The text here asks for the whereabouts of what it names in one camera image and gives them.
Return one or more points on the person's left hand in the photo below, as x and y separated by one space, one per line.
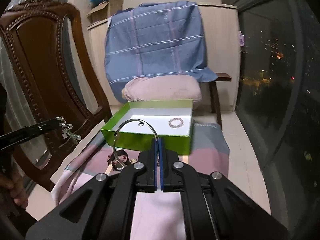
15 186

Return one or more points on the pink pillow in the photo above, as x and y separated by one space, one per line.
168 87

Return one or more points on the dark window frame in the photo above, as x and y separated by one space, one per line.
278 103

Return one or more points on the chair with wooden armrest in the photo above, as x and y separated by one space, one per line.
215 97

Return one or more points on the pink striped bed sheet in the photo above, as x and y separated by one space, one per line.
157 215

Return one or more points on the brown cardboard box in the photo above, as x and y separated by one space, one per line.
104 10

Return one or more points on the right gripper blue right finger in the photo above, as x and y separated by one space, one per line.
169 180

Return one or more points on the green cardboard box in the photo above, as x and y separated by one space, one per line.
139 121

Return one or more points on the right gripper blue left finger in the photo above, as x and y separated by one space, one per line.
155 164

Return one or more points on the carved wooden chair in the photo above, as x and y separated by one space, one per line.
32 33

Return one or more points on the blue plaid cloth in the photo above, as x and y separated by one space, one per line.
156 39

